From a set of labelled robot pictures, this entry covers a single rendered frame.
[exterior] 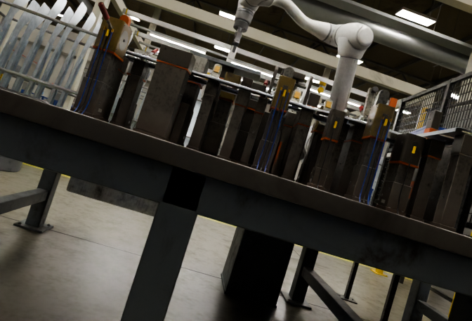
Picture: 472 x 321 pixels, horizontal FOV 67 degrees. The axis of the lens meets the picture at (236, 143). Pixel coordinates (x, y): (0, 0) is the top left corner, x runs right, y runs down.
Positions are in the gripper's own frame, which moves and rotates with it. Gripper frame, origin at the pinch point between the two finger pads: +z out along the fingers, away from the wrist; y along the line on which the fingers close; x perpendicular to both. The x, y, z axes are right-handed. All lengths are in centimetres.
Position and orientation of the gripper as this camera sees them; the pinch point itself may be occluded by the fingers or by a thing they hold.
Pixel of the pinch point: (230, 59)
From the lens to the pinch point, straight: 189.0
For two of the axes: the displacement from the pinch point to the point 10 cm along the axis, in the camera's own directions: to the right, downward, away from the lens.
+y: -1.4, 0.1, 9.9
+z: -3.0, 9.5, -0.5
